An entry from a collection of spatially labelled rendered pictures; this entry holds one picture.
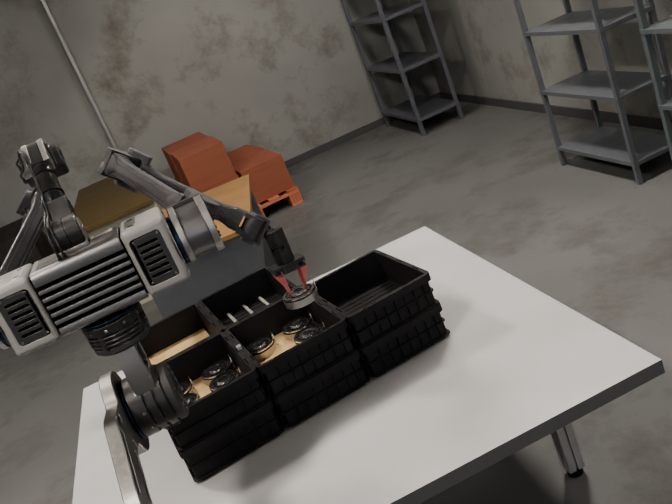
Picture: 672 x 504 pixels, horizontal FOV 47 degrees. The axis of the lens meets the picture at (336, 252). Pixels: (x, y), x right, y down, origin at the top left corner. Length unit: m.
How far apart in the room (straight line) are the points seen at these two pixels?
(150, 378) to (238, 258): 2.72
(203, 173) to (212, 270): 2.71
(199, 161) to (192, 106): 1.76
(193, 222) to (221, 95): 7.12
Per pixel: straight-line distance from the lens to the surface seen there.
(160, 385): 1.80
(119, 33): 8.72
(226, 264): 4.48
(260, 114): 8.87
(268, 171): 7.26
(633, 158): 5.06
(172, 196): 1.99
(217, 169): 7.13
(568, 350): 2.24
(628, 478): 2.88
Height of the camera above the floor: 1.86
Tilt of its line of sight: 19 degrees down
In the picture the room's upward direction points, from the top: 22 degrees counter-clockwise
